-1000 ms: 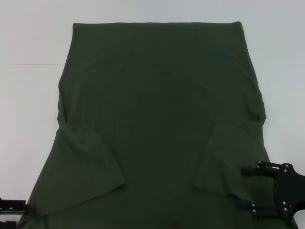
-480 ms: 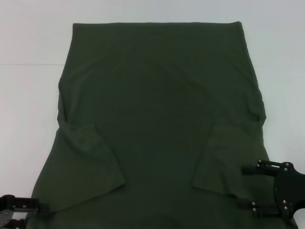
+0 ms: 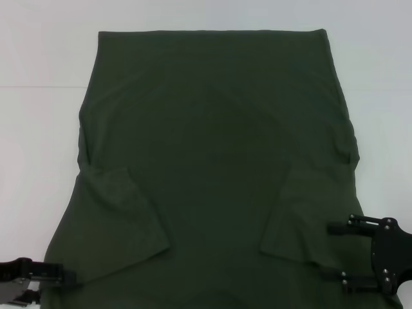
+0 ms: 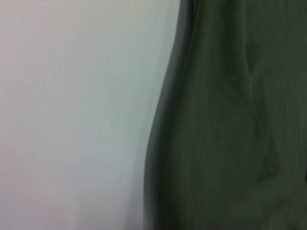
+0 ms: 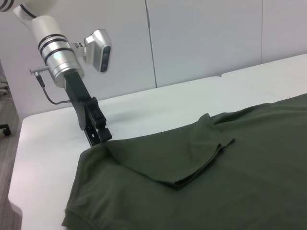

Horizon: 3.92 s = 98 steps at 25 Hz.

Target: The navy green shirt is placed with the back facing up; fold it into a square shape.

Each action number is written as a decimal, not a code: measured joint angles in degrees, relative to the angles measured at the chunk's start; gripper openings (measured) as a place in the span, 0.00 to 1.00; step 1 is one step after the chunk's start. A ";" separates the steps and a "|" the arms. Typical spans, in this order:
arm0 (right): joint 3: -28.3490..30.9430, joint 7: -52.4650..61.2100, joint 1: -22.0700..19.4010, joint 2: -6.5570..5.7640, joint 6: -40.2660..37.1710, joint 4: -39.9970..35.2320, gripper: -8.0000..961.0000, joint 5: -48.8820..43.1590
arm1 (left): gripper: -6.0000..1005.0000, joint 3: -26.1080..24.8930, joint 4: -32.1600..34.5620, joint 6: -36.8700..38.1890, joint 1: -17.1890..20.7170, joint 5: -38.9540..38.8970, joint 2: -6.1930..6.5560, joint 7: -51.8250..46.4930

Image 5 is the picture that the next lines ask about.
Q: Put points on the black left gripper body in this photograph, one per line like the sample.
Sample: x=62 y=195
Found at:
x=76 y=91

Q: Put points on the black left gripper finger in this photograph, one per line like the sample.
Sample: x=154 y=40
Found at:
x=92 y=136
x=99 y=117

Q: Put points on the dark green shirt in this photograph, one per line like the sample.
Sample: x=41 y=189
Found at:
x=216 y=167

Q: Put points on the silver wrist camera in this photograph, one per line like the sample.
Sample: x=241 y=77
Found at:
x=100 y=48

